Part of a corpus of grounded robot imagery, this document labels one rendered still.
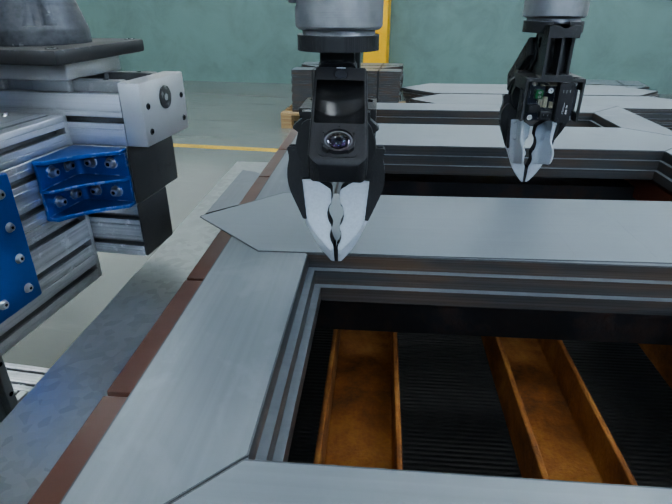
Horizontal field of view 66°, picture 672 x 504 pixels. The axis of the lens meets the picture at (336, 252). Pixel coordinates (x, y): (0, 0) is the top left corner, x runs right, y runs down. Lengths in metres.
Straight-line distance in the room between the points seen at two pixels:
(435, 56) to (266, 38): 2.39
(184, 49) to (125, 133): 7.62
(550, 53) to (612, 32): 7.12
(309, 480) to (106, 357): 0.48
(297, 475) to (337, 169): 0.21
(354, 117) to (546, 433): 0.39
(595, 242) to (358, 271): 0.26
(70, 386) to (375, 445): 0.37
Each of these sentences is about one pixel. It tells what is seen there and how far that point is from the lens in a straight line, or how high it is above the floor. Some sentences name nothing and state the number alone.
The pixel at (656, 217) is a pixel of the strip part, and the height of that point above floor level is 0.86.
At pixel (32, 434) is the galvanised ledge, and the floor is 0.68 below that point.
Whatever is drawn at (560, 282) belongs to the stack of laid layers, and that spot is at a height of 0.84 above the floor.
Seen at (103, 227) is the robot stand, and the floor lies 0.77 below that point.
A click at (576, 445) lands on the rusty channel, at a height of 0.68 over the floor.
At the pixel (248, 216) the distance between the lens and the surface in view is 0.62.
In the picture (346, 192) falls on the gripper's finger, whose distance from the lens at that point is 0.48.
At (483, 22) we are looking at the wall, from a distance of 7.56.
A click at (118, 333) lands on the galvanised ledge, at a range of 0.78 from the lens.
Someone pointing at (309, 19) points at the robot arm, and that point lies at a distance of 0.45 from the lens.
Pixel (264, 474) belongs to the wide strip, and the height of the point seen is 0.86.
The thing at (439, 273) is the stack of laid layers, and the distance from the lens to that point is 0.53.
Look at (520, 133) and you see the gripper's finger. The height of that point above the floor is 0.93.
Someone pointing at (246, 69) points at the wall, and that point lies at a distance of 8.09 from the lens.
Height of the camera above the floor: 1.10
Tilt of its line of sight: 26 degrees down
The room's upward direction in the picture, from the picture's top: straight up
